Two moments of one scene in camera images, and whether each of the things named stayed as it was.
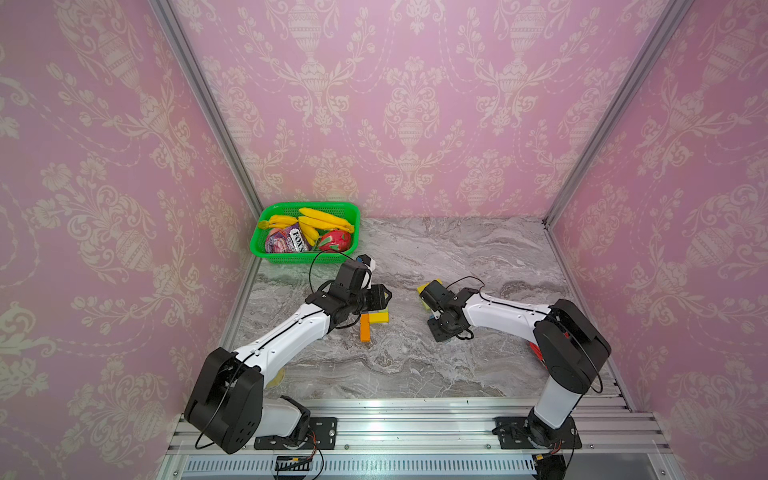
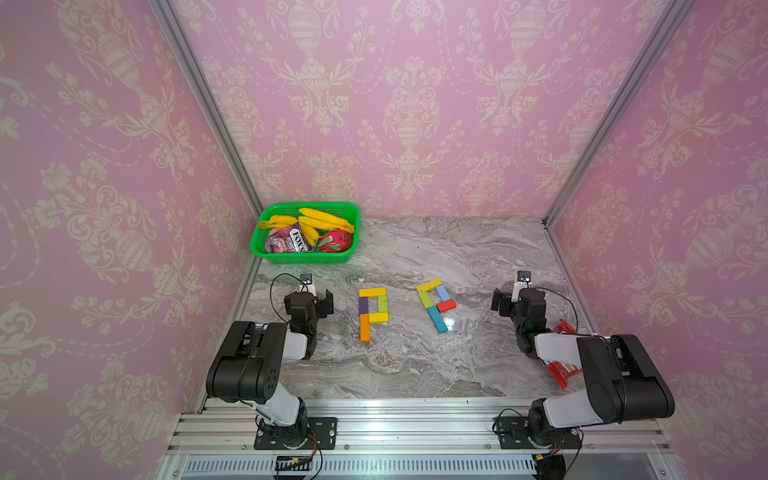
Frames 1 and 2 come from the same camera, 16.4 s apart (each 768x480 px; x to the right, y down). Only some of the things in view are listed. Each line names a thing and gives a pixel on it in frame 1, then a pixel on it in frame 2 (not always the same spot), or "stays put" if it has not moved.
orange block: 365,331 stays put
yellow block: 422,287 stays put
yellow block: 379,317 stays put
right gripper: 439,340 → 501,299
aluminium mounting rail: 435,439 stays put
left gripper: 379,293 → 325,305
